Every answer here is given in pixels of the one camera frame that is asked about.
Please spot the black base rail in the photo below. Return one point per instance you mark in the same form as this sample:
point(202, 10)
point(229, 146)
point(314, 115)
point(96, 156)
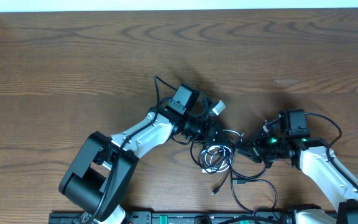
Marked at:
point(139, 217)

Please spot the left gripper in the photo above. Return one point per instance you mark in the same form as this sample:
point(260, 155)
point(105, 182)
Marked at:
point(212, 129)

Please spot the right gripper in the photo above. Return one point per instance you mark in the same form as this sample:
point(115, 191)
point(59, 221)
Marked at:
point(253, 147)

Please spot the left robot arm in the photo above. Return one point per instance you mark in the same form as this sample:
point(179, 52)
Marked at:
point(100, 174)

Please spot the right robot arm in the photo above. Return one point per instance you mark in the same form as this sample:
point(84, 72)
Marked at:
point(288, 137)

